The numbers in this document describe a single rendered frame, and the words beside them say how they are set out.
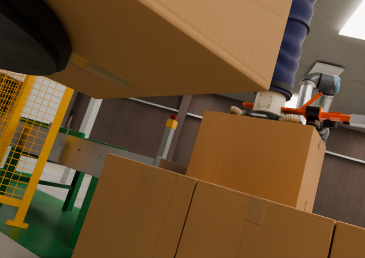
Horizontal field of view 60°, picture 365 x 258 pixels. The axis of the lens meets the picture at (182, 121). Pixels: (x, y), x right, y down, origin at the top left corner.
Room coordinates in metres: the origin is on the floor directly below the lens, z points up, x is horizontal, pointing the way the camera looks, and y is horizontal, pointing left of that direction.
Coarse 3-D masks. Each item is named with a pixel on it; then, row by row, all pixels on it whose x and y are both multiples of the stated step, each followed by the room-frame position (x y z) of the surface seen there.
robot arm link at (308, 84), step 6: (318, 72) 2.08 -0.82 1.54; (306, 78) 2.07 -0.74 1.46; (312, 78) 2.06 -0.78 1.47; (318, 78) 2.06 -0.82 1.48; (300, 84) 2.10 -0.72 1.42; (306, 84) 2.06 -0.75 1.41; (312, 84) 2.06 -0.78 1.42; (300, 90) 2.08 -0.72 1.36; (306, 90) 2.04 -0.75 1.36; (312, 90) 2.06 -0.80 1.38; (300, 96) 2.04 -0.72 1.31; (306, 96) 2.02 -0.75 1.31; (300, 102) 2.01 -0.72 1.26; (306, 102) 2.00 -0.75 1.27; (300, 120) 1.95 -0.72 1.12
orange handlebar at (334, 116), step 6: (246, 102) 1.82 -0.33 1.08; (252, 108) 1.84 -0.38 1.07; (282, 108) 1.69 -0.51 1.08; (288, 108) 1.68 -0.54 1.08; (294, 108) 1.66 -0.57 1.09; (294, 114) 1.70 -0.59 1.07; (300, 114) 1.68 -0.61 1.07; (324, 114) 1.57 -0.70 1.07; (330, 114) 1.56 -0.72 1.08; (336, 114) 1.54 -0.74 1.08; (342, 114) 1.53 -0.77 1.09; (336, 120) 1.58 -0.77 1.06; (342, 120) 1.56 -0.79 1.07; (348, 120) 1.55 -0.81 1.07
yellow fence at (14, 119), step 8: (0, 80) 2.47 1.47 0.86; (24, 80) 2.25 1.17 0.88; (8, 96) 2.36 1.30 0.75; (16, 96) 2.31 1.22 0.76; (24, 96) 2.25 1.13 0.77; (8, 104) 2.34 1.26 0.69; (16, 104) 2.24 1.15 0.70; (24, 104) 2.27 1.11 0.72; (16, 112) 2.24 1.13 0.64; (0, 120) 2.35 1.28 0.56; (8, 120) 2.24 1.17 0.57; (16, 120) 2.26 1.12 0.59; (8, 136) 2.25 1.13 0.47; (0, 144) 2.23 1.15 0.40; (0, 152) 2.24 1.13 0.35; (0, 160) 2.26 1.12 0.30
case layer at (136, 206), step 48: (96, 192) 1.21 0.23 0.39; (144, 192) 1.10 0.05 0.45; (192, 192) 1.01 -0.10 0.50; (240, 192) 0.92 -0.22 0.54; (96, 240) 1.17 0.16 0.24; (144, 240) 1.07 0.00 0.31; (192, 240) 0.98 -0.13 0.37; (240, 240) 0.90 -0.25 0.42; (288, 240) 0.84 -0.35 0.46; (336, 240) 0.78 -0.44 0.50
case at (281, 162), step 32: (224, 128) 1.67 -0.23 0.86; (256, 128) 1.57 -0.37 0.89; (288, 128) 1.48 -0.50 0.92; (192, 160) 1.74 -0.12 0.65; (224, 160) 1.64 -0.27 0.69; (256, 160) 1.54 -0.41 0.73; (288, 160) 1.46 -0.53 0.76; (320, 160) 1.68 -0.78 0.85; (256, 192) 1.52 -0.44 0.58; (288, 192) 1.44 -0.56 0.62
